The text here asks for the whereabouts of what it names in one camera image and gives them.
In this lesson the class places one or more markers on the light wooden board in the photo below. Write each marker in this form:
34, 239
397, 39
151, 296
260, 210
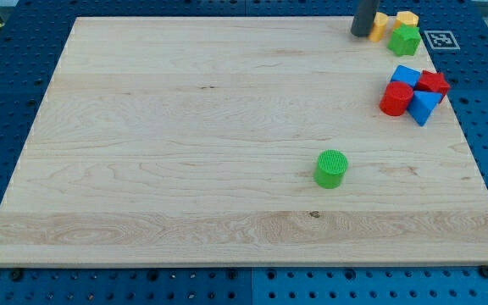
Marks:
192, 142

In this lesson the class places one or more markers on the green cylinder block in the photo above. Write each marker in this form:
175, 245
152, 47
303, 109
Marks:
330, 169

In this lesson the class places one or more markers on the red cylinder block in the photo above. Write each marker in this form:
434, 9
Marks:
396, 98

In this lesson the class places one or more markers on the blue cube block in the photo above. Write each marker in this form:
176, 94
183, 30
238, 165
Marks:
405, 74

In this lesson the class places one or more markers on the dark grey cylindrical pointer tool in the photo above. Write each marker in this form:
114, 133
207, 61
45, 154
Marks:
363, 18

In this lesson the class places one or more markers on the blue triangle block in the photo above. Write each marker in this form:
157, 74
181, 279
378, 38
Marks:
422, 105

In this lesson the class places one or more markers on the yellow cylinder block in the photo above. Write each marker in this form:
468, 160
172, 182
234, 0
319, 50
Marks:
380, 23

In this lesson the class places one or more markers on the green star block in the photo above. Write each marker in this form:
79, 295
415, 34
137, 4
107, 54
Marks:
404, 40

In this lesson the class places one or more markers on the red star block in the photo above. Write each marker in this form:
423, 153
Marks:
433, 82

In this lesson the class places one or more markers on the yellow hexagon block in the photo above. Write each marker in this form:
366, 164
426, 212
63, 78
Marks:
407, 18

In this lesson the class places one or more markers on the white fiducial marker tag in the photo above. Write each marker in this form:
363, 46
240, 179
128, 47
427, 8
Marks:
441, 40

